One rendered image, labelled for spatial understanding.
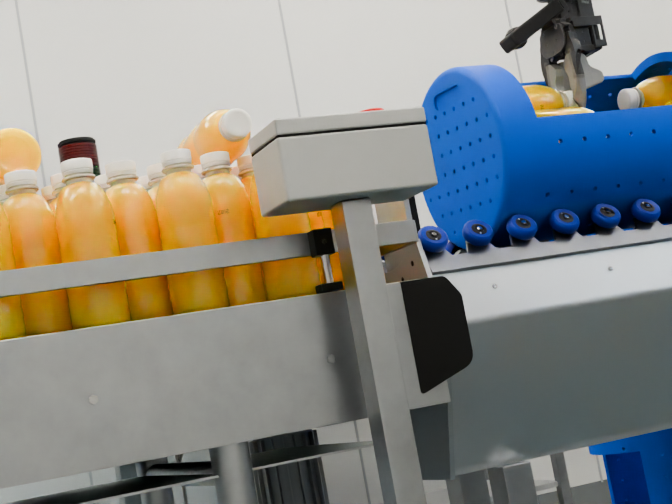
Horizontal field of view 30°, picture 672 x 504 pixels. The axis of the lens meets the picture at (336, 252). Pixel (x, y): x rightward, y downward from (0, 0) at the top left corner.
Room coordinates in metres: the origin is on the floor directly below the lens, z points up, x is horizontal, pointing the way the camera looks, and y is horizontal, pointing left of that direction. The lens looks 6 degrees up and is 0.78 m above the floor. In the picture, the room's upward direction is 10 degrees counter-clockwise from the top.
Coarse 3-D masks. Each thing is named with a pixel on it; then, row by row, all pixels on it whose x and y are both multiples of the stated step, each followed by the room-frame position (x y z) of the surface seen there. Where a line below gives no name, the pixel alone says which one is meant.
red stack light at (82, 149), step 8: (72, 144) 2.02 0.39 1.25; (80, 144) 2.02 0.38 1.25; (88, 144) 2.03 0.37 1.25; (64, 152) 2.03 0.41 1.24; (72, 152) 2.02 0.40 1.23; (80, 152) 2.02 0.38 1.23; (88, 152) 2.03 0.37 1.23; (96, 152) 2.05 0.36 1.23; (64, 160) 2.03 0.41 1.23; (96, 160) 2.04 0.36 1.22
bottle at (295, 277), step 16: (256, 192) 1.60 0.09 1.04; (256, 208) 1.60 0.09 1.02; (256, 224) 1.61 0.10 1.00; (272, 224) 1.59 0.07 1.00; (288, 224) 1.59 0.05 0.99; (304, 224) 1.60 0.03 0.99; (272, 272) 1.60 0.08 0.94; (288, 272) 1.59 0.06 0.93; (304, 272) 1.60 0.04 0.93; (272, 288) 1.60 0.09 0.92; (288, 288) 1.59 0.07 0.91; (304, 288) 1.59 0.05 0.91
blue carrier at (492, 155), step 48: (432, 96) 1.96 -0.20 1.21; (480, 96) 1.83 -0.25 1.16; (432, 144) 1.99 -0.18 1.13; (480, 144) 1.85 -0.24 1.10; (528, 144) 1.81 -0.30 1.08; (576, 144) 1.84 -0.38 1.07; (624, 144) 1.88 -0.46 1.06; (432, 192) 2.01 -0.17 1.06; (480, 192) 1.88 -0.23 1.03; (528, 192) 1.83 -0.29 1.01; (576, 192) 1.87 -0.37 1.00; (624, 192) 1.91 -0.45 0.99
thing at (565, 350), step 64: (576, 256) 1.85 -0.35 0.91; (640, 256) 1.89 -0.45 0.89; (512, 320) 1.78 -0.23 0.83; (576, 320) 1.83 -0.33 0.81; (640, 320) 1.88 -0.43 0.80; (448, 384) 1.75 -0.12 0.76; (512, 384) 1.81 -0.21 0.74; (576, 384) 1.86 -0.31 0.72; (640, 384) 1.91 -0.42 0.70; (448, 448) 1.78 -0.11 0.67; (512, 448) 1.84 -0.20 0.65; (576, 448) 1.88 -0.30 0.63
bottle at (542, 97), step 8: (528, 88) 1.95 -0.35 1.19; (536, 88) 1.95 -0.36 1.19; (544, 88) 1.96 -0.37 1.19; (552, 88) 1.97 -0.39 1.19; (528, 96) 1.94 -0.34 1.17; (536, 96) 1.94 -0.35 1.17; (544, 96) 1.95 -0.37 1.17; (552, 96) 1.96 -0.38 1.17; (560, 96) 1.97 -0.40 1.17; (536, 104) 1.94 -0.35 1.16; (544, 104) 1.95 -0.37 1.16; (552, 104) 1.96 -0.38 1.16; (560, 104) 1.97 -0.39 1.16; (568, 104) 1.98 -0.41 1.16
